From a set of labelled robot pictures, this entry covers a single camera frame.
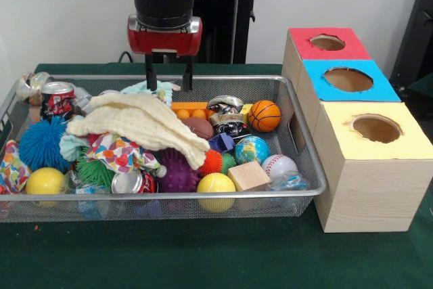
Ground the dark green table cloth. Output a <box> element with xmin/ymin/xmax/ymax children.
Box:
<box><xmin>404</xmin><ymin>74</ymin><xmax>433</xmax><ymax>124</ymax></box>
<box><xmin>0</xmin><ymin>62</ymin><xmax>433</xmax><ymax>289</ymax></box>

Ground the white baseball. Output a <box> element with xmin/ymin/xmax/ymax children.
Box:
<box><xmin>261</xmin><ymin>154</ymin><xmax>299</xmax><ymax>179</ymax></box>

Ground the blue spiky rubber ball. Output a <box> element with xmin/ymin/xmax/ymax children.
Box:
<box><xmin>18</xmin><ymin>116</ymin><xmax>74</xmax><ymax>172</ymax></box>

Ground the mint green knitted cloth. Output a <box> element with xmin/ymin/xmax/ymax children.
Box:
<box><xmin>59</xmin><ymin>79</ymin><xmax>182</xmax><ymax>162</ymax></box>

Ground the colourful dotted cloth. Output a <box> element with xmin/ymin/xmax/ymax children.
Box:
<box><xmin>84</xmin><ymin>132</ymin><xmax>162</xmax><ymax>174</ymax></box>

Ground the green spiky rubber ball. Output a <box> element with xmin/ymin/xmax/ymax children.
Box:
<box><xmin>74</xmin><ymin>153</ymin><xmax>116</xmax><ymax>190</ymax></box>

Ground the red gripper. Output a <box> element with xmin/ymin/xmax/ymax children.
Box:
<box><xmin>127</xmin><ymin>14</ymin><xmax>203</xmax><ymax>93</ymax></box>

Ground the plain yellow ball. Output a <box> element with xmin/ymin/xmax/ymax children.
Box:
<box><xmin>25</xmin><ymin>167</ymin><xmax>66</xmax><ymax>207</ymax></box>

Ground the cream knitted cloth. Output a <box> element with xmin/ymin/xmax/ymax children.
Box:
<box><xmin>66</xmin><ymin>92</ymin><xmax>211</xmax><ymax>171</ymax></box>

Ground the black stand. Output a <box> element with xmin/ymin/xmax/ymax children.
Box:
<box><xmin>388</xmin><ymin>0</ymin><xmax>433</xmax><ymax>100</ymax></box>

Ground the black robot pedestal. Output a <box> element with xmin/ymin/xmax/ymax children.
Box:
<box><xmin>194</xmin><ymin>0</ymin><xmax>273</xmax><ymax>65</ymax></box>

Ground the silver mesh bin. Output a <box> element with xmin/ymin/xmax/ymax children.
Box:
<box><xmin>0</xmin><ymin>74</ymin><xmax>328</xmax><ymax>224</ymax></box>

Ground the wooden box with three holes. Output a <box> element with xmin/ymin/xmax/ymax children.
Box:
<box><xmin>281</xmin><ymin>26</ymin><xmax>433</xmax><ymax>234</ymax></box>

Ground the wooden block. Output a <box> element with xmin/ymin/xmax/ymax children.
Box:
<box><xmin>227</xmin><ymin>160</ymin><xmax>273</xmax><ymax>192</ymax></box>

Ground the yellow ball with seam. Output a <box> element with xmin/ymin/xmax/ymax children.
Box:
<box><xmin>197</xmin><ymin>173</ymin><xmax>237</xmax><ymax>214</ymax></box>

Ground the orange basketball toy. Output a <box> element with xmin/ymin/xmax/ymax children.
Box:
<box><xmin>248</xmin><ymin>99</ymin><xmax>282</xmax><ymax>133</ymax></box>

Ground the crushed red soda can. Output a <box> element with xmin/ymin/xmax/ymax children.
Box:
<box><xmin>110</xmin><ymin>169</ymin><xmax>158</xmax><ymax>194</ymax></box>

